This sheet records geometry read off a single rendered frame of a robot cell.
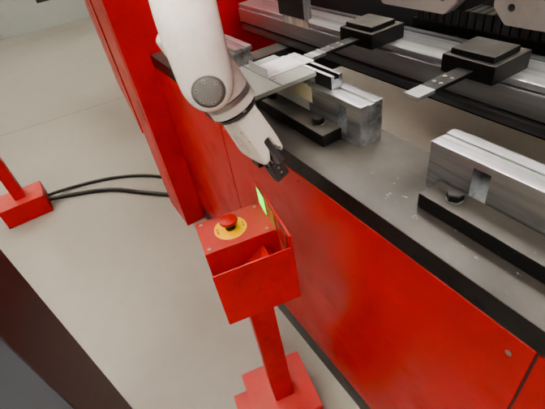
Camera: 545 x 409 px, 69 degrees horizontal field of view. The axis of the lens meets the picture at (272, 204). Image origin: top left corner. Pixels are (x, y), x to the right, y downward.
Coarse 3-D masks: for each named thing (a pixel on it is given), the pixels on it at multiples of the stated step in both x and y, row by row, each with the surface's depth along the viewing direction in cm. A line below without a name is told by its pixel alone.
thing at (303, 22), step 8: (280, 0) 90; (288, 0) 88; (296, 0) 85; (304, 0) 84; (280, 8) 92; (288, 8) 89; (296, 8) 86; (304, 8) 85; (288, 16) 92; (296, 16) 88; (304, 16) 86; (296, 24) 91; (304, 24) 88
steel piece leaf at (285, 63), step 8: (288, 56) 99; (256, 64) 92; (264, 64) 97; (272, 64) 96; (280, 64) 95; (288, 64) 95; (296, 64) 94; (304, 64) 94; (256, 72) 94; (264, 72) 90; (272, 72) 92; (280, 72) 91
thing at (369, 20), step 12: (348, 24) 103; (360, 24) 99; (372, 24) 98; (384, 24) 98; (396, 24) 99; (348, 36) 103; (360, 36) 99; (372, 36) 96; (384, 36) 98; (396, 36) 100; (324, 48) 99; (336, 48) 98; (372, 48) 98
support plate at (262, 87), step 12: (264, 60) 100; (252, 72) 94; (288, 72) 91; (300, 72) 90; (312, 72) 89; (252, 84) 89; (264, 84) 88; (276, 84) 87; (288, 84) 87; (264, 96) 85
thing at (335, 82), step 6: (312, 66) 94; (318, 66) 92; (318, 72) 89; (324, 72) 88; (330, 72) 89; (336, 72) 87; (318, 78) 90; (324, 78) 88; (330, 78) 86; (336, 78) 87; (324, 84) 89; (330, 84) 87; (336, 84) 88
